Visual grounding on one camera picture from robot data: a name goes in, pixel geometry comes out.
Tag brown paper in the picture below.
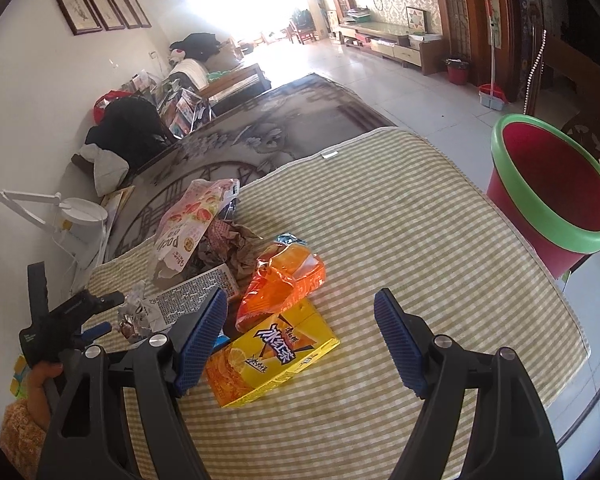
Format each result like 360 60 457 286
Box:
195 220 267 281

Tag stack of glossy books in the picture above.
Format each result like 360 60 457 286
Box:
154 84 217 139

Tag orange snack bag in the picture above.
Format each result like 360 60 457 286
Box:
236 242 327 334

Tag red plastic bag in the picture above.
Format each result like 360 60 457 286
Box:
93 90 127 124

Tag white dotted box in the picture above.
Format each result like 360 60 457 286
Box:
140 263 241 334

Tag dark framed wall picture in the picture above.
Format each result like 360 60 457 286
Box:
45 0 104 36
100 0 141 30
117 0 152 29
77 0 126 31

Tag blue white plastic wrapper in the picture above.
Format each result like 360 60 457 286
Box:
272 232 309 251

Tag white cloth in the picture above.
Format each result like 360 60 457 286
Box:
81 144 131 197

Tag wooden sofa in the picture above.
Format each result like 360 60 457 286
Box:
167 55 273 112

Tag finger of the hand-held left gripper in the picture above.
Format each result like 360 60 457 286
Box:
87 291 126 314
77 322 114 348

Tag colourful framed picture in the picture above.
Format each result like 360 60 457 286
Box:
404 6 426 34

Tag black clothing pile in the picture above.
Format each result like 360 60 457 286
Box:
85 96 174 172

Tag person's left forearm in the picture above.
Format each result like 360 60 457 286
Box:
0 397 52 480

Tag yellow drink box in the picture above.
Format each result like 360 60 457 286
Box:
205 297 341 409

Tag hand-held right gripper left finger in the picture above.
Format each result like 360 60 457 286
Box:
35 287 229 480

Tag crumpled silver foil wrapper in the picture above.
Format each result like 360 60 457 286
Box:
117 282 154 344

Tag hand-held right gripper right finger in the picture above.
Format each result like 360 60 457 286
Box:
373 288 565 480

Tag person's left hand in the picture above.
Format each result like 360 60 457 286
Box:
27 362 65 430

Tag red bin with green rim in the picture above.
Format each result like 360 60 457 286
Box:
486 114 600 279

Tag dark wooden chair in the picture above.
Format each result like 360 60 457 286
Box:
561 109 600 162

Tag pink snack bag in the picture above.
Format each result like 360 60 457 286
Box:
152 178 241 281

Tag red grey dustpan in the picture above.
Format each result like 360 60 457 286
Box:
478 84 507 110

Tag black bag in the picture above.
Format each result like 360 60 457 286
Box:
182 32 227 62

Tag small red waste bin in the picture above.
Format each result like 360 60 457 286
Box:
444 58 470 86

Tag white desk lamp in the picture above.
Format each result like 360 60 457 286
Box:
0 189 109 272

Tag yellow checked mat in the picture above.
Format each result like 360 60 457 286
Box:
87 126 592 480

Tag wooden dining chairs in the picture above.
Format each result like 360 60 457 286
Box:
287 11 317 46

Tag low television cabinet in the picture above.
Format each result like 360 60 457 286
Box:
337 19 444 69

